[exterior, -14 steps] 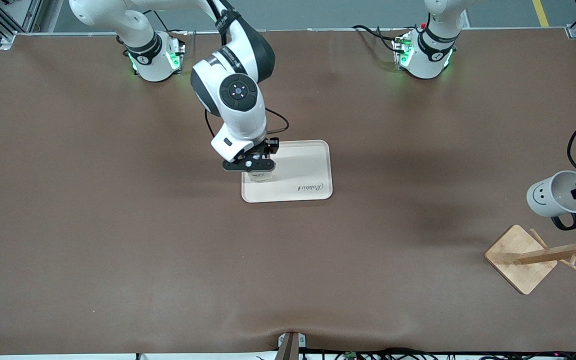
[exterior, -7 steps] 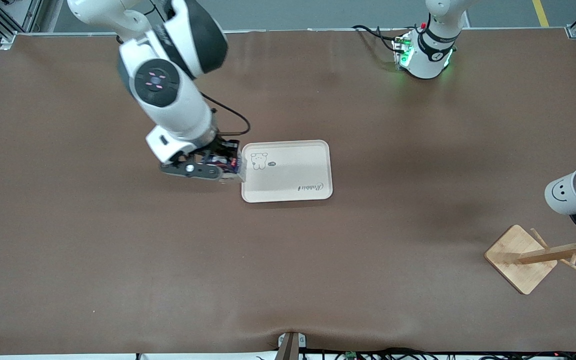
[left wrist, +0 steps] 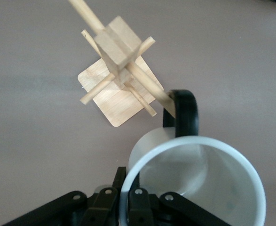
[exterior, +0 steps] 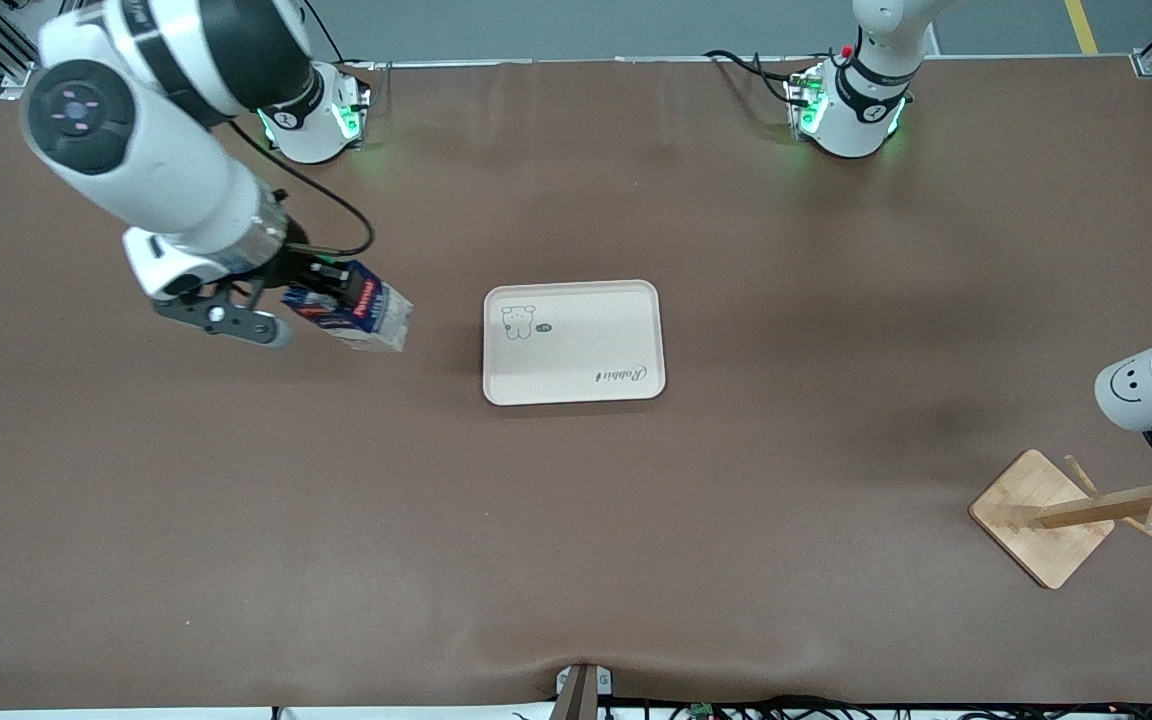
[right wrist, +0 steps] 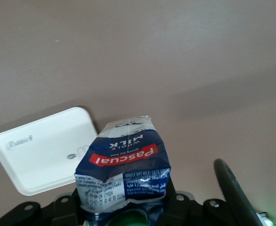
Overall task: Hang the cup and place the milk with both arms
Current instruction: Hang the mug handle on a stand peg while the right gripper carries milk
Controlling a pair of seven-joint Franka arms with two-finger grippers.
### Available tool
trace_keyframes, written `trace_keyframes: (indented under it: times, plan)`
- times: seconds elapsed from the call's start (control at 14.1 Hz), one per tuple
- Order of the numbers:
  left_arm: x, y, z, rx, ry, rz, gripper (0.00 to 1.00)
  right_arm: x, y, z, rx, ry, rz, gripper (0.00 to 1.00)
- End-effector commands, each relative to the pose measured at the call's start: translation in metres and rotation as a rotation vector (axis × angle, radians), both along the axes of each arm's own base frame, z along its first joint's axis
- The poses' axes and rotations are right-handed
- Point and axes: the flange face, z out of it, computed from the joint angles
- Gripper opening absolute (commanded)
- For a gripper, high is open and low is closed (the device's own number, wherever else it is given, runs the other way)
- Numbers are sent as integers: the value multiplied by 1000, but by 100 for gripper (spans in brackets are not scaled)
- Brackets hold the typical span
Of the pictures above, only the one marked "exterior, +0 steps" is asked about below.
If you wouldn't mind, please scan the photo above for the black base power cable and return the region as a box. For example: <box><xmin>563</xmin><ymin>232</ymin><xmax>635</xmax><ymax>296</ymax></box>
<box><xmin>704</xmin><ymin>48</ymin><xmax>799</xmax><ymax>86</ymax></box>
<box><xmin>296</xmin><ymin>0</ymin><xmax>377</xmax><ymax>71</ymax></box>

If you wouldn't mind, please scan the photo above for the grey table edge bracket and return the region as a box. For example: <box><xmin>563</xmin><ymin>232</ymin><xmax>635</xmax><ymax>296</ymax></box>
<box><xmin>554</xmin><ymin>662</ymin><xmax>615</xmax><ymax>720</ymax></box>

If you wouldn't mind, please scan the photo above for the blue milk carton green cap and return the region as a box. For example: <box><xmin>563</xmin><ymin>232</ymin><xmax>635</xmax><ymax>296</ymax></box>
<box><xmin>281</xmin><ymin>260</ymin><xmax>416</xmax><ymax>354</ymax></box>

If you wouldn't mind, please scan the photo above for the wooden cup rack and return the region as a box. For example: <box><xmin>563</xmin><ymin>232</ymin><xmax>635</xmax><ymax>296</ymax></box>
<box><xmin>968</xmin><ymin>425</ymin><xmax>1152</xmax><ymax>591</ymax></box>

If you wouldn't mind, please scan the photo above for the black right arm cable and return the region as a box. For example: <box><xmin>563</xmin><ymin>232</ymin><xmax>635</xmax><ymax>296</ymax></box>
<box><xmin>224</xmin><ymin>118</ymin><xmax>377</xmax><ymax>257</ymax></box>

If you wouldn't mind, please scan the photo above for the brown table mat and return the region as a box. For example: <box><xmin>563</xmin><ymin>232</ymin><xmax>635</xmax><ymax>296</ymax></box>
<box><xmin>0</xmin><ymin>55</ymin><xmax>1152</xmax><ymax>711</ymax></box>

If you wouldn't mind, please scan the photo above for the white tray with rabbit print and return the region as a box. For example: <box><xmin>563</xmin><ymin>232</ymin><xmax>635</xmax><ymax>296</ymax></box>
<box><xmin>482</xmin><ymin>279</ymin><xmax>666</xmax><ymax>407</ymax></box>

